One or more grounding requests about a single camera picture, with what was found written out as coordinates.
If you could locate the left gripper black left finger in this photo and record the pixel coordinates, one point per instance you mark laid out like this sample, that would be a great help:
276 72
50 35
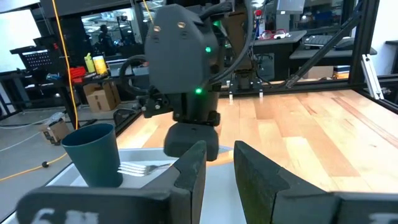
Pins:
186 189

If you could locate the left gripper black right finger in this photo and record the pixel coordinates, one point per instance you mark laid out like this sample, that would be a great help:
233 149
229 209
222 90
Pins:
258 193

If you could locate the dark plastic cup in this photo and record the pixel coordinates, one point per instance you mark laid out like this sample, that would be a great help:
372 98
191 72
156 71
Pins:
93 155

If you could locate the grey plastic tray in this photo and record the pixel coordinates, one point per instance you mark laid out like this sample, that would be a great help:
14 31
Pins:
220 193

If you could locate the large cardboard box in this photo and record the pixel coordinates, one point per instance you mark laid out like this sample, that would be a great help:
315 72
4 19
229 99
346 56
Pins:
101 98

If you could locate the yellow jar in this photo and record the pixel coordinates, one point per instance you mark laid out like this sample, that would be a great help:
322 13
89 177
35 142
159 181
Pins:
100 65

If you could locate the black desk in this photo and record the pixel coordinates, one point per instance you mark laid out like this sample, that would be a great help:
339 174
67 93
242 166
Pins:
280 49

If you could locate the yellow squeeze bottle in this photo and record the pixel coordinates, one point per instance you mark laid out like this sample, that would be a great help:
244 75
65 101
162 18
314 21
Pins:
89 63

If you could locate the person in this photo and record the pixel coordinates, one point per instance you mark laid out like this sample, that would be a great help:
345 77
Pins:
106 40

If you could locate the red safety glasses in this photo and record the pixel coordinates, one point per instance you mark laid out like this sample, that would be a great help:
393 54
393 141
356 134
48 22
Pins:
275 34

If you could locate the red tool case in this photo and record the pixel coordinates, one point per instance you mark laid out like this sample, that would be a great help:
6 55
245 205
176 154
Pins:
77 74

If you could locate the brown cardboard box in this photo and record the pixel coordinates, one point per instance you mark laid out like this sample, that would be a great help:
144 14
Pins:
317 72

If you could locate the small cardboard box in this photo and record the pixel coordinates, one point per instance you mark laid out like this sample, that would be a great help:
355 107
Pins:
56 130

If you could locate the stack of books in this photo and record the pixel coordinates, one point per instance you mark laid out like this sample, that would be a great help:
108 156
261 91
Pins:
341 72

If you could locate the black keyboard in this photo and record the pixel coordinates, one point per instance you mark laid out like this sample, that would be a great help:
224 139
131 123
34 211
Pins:
317 40

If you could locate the silver aluminium extrusion piece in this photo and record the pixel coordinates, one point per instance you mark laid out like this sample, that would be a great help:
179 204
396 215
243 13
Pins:
371 77

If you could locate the black pegboard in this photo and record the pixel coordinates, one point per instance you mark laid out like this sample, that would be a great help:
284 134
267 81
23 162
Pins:
35 59

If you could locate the whiteboard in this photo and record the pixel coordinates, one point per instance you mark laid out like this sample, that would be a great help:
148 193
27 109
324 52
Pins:
17 40

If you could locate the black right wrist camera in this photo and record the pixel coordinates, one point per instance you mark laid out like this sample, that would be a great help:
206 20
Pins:
154 104

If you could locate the black aluminium rig frame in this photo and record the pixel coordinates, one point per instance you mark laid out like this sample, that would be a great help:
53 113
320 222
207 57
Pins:
362 37

